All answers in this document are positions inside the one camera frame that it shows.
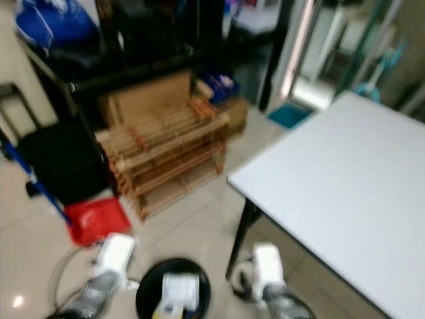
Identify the black round rubbish bin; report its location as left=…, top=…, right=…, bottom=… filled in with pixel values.
left=136, top=258, right=212, bottom=319

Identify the black bag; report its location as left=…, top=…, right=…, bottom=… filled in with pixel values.
left=19, top=120, right=114, bottom=207

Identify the blue bag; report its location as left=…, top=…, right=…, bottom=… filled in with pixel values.
left=15, top=0, right=100, bottom=51

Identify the flat cardboard box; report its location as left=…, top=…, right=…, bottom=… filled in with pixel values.
left=103, top=70, right=197, bottom=127

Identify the wooden slatted rack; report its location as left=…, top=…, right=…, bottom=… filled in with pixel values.
left=96, top=96, right=230, bottom=220

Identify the black shelf unit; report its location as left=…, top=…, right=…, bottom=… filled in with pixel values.
left=17, top=0, right=230, bottom=130

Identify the blue packaged box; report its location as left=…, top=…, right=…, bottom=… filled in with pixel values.
left=199, top=72, right=240, bottom=104

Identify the black table leg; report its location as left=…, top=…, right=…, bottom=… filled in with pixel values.
left=226, top=198, right=263, bottom=280

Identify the teal floor mat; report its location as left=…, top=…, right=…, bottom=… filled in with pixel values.
left=267, top=103, right=314, bottom=130

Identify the glass sliding door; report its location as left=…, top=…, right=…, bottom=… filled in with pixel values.
left=279, top=0, right=399, bottom=110

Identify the teal mop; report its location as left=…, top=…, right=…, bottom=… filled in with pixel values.
left=355, top=37, right=406, bottom=100

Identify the blue broom handle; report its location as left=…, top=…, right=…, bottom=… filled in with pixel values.
left=3, top=136, right=74, bottom=227

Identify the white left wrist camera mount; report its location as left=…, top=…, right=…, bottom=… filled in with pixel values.
left=100, top=233, right=137, bottom=276

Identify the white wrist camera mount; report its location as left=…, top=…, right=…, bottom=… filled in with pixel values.
left=100, top=233, right=137, bottom=276
left=251, top=243, right=285, bottom=293

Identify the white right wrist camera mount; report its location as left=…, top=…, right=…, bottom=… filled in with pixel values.
left=251, top=243, right=285, bottom=293

